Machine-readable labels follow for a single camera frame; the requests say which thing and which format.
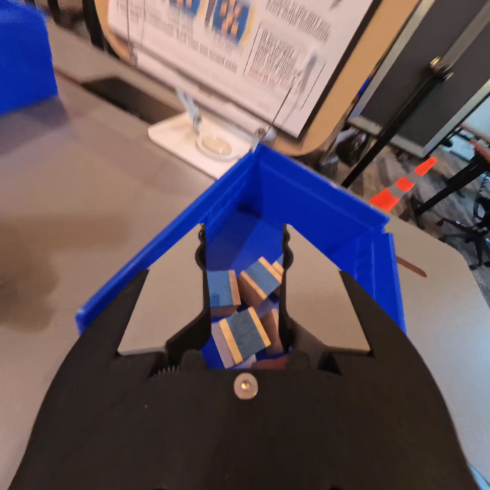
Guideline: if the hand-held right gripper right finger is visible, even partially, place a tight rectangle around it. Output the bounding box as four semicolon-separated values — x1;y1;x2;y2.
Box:
278;224;372;365

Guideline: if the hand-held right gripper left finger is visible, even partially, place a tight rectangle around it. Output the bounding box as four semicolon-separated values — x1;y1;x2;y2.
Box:
116;224;213;356

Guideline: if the wooden cube with blue tape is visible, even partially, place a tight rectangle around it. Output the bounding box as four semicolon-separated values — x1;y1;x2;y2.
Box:
237;256;285;305
262;308;285;354
212;306;272;369
207;269;242;318

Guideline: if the blue plastic bin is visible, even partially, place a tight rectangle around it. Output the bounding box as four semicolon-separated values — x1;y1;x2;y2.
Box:
0;3;59;116
75;143;407;370

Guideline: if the orange traffic cone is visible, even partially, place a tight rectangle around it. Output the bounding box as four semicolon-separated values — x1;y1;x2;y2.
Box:
369;156;438;213

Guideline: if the black office chair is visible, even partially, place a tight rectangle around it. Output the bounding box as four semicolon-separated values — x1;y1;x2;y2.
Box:
436;188;490;269

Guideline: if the white document stand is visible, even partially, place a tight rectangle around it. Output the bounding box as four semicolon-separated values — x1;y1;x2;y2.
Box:
94;0;422;180

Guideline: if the round pale disc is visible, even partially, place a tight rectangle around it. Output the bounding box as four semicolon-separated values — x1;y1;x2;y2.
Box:
200;134;235;154

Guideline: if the printed instruction sheet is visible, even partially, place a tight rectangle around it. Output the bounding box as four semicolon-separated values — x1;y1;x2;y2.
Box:
107;0;375;139

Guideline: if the grey partition panel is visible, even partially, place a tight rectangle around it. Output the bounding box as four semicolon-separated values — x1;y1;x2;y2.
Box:
346;0;490;149

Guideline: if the black desk cable flap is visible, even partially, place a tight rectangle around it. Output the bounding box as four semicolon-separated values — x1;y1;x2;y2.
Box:
82;77;185;125

